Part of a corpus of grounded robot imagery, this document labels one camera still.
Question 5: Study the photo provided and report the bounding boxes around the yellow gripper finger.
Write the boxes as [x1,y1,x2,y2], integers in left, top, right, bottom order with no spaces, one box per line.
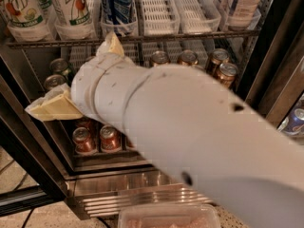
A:
[25,84,83,122]
[96,31,124,57]

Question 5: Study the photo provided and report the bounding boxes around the white 7up can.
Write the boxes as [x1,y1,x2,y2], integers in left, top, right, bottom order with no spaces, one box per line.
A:
[51,0,90,27]

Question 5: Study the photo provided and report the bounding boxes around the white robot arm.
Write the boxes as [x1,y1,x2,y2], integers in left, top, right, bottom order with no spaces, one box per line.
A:
[26,32,304,228]

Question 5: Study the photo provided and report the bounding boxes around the front left green can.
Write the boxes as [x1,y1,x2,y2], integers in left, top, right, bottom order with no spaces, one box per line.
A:
[44,74,66,91]

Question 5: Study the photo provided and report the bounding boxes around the green can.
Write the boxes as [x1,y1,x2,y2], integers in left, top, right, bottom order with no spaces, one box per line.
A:
[49,58,75,84]
[44,74,66,91]

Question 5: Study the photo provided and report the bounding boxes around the rear left green can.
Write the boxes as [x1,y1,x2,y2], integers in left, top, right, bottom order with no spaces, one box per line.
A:
[49,58,75,84]

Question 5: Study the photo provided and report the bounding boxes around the blue pepsi can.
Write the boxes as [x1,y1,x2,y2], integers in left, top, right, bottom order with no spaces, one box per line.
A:
[102,0,135,36]

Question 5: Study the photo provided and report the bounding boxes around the front left red can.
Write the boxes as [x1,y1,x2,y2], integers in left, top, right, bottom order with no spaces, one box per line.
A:
[72,127,97,155]

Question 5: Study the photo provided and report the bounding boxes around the red can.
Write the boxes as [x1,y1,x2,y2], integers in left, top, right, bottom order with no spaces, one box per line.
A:
[100,125,122,153]
[72,127,97,155]

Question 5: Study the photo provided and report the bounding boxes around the rear left gold can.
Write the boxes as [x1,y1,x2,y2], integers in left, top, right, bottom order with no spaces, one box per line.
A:
[149,50,170,67]

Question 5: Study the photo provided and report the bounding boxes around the front middle red can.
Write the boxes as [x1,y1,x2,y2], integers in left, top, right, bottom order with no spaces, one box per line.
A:
[100,125,122,153]

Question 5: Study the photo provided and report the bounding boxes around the black fridge door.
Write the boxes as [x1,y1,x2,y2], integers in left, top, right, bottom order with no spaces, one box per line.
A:
[0,61,67,217]

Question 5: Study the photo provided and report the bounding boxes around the rear right gold can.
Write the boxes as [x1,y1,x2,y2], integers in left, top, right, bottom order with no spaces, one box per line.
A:
[205,48,230,75]

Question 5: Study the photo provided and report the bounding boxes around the front right gold can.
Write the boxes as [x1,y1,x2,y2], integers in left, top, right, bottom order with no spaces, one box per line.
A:
[215,63,238,88]

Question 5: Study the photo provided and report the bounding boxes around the stainless steel fridge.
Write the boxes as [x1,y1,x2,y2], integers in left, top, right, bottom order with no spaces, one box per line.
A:
[0,0,303,219]

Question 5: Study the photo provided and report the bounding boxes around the white can top right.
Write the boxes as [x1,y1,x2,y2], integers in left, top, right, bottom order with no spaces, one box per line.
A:
[214,0,260,31]

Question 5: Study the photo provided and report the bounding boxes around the blue can right fridge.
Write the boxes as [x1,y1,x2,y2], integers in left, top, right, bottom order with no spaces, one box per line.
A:
[278,108,304,135]

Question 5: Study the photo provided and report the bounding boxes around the clear plastic container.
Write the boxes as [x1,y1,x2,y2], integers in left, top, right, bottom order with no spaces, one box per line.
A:
[118,203,221,228]

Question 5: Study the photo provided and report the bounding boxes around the top wire shelf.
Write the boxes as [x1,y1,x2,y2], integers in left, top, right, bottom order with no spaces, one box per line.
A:
[5,29,260,49]

